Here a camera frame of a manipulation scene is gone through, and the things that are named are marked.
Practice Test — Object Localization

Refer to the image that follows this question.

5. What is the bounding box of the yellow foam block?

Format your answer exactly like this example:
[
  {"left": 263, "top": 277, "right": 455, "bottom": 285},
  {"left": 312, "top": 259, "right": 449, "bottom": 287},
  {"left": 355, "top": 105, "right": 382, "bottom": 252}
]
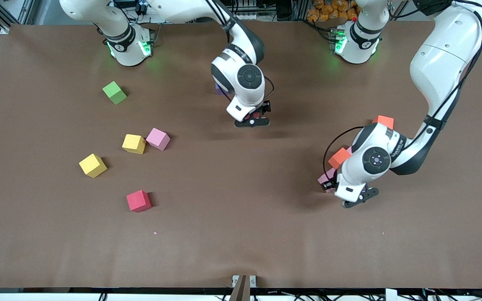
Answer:
[
  {"left": 79, "top": 153, "right": 108, "bottom": 179},
  {"left": 122, "top": 134, "right": 146, "bottom": 155}
]

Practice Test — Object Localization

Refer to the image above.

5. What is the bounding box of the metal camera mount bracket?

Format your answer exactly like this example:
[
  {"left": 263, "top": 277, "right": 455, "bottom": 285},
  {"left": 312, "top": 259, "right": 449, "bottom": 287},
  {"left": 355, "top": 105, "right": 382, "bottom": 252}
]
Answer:
[{"left": 229, "top": 275, "right": 257, "bottom": 301}]

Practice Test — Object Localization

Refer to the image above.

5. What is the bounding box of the orange foam block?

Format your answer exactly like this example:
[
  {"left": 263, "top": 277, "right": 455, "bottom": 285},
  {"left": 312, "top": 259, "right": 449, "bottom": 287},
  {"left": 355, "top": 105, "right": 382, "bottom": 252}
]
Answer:
[
  {"left": 328, "top": 147, "right": 352, "bottom": 170},
  {"left": 372, "top": 115, "right": 395, "bottom": 130}
]

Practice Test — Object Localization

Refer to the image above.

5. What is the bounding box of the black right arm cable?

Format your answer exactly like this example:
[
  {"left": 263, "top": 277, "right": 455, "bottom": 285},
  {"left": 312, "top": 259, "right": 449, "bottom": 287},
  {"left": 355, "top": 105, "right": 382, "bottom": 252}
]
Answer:
[{"left": 203, "top": 0, "right": 274, "bottom": 101}]

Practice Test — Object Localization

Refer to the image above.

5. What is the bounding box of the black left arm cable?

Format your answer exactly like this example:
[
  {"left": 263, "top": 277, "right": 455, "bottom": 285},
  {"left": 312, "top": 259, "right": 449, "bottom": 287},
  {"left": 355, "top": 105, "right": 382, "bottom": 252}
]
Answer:
[{"left": 323, "top": 0, "right": 482, "bottom": 178}]

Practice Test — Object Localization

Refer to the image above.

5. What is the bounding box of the green foam block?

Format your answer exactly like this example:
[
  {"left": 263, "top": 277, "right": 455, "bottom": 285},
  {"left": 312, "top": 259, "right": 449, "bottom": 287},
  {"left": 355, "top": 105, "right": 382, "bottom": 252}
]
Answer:
[{"left": 102, "top": 81, "right": 127, "bottom": 105}]

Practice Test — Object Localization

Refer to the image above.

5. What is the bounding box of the paper table cover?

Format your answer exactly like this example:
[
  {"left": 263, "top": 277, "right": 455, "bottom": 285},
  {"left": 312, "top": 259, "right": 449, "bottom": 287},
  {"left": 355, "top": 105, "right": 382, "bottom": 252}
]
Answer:
[{"left": 0, "top": 20, "right": 482, "bottom": 290}]

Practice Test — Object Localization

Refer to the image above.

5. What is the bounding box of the bag of orange fruit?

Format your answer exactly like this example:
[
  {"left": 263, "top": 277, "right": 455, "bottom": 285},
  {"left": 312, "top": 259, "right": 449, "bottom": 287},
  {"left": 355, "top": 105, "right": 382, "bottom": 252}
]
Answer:
[{"left": 307, "top": 0, "right": 361, "bottom": 23}]

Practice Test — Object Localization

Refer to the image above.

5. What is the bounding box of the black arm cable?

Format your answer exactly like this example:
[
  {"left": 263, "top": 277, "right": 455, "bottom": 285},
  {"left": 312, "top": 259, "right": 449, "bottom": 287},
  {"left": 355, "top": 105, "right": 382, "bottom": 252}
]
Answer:
[
  {"left": 323, "top": 0, "right": 482, "bottom": 178},
  {"left": 203, "top": 0, "right": 274, "bottom": 101}
]

